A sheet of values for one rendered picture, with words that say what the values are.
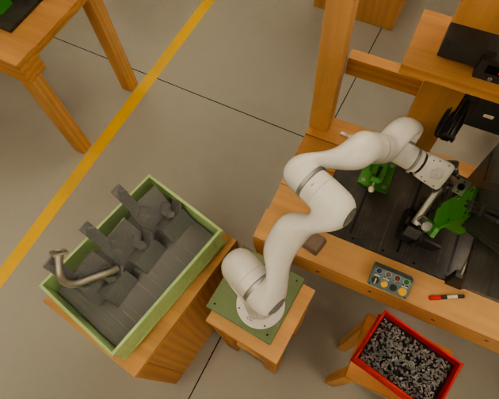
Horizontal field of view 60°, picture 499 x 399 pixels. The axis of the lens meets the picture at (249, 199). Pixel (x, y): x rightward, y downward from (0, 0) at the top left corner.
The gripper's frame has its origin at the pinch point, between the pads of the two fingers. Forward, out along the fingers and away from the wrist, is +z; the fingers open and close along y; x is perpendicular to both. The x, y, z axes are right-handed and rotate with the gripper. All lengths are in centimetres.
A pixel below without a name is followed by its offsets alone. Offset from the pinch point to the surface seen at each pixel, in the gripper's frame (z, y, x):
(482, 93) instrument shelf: -16.0, 27.7, -8.5
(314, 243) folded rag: -27, -49, 7
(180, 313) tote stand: -62, -98, -6
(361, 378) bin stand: 9, -76, -20
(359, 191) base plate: -17.1, -28.0, 28.8
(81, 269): -103, -92, -15
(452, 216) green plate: 2.8, -9.3, -6.2
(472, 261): 15.3, -18.1, -12.3
